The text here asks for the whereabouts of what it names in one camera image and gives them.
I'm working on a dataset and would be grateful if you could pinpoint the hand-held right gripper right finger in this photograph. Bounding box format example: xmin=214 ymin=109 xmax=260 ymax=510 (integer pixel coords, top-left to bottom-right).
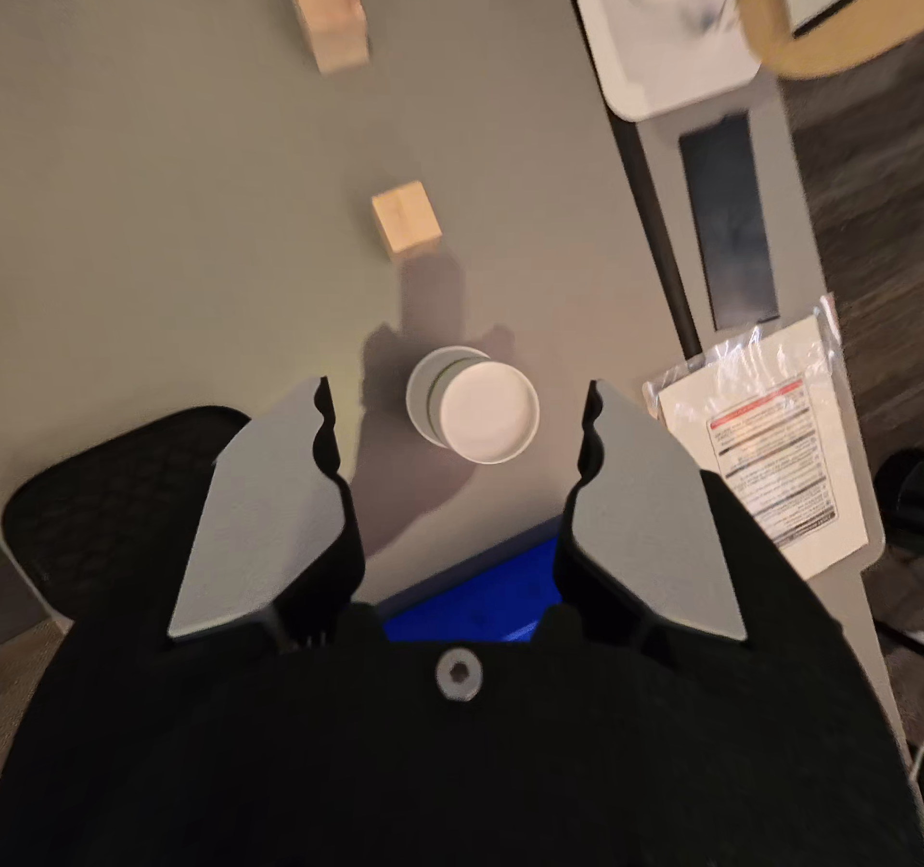
xmin=554 ymin=379 xmax=748 ymax=655

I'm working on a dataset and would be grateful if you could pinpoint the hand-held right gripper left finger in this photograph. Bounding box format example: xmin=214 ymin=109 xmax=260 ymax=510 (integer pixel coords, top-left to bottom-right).
xmin=167 ymin=376 xmax=365 ymax=647

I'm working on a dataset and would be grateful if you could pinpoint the blue plastic bin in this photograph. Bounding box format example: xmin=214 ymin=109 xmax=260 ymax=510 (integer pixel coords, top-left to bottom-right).
xmin=379 ymin=535 xmax=564 ymax=643

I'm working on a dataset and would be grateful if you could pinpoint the wooden cube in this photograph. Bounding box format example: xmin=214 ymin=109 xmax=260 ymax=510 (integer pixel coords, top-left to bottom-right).
xmin=372 ymin=181 xmax=443 ymax=263
xmin=282 ymin=0 xmax=371 ymax=75

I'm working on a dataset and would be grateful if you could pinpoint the instruction sheet in plastic sleeve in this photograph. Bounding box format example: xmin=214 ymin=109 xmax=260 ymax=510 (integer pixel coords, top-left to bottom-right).
xmin=642 ymin=294 xmax=871 ymax=581

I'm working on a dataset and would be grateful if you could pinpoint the black textured wrist pad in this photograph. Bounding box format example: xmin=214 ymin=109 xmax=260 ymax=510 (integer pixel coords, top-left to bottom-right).
xmin=0 ymin=405 xmax=252 ymax=626

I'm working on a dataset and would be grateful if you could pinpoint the black rectangular table plate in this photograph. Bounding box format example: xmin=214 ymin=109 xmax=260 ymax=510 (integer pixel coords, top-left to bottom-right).
xmin=679 ymin=112 xmax=782 ymax=331

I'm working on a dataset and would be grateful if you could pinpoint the white display stand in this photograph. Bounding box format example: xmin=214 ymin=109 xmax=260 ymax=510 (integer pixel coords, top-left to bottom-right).
xmin=562 ymin=0 xmax=762 ymax=123

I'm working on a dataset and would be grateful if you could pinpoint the instruction poster on stand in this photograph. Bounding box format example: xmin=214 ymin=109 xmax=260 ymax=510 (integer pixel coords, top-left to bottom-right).
xmin=736 ymin=0 xmax=924 ymax=79

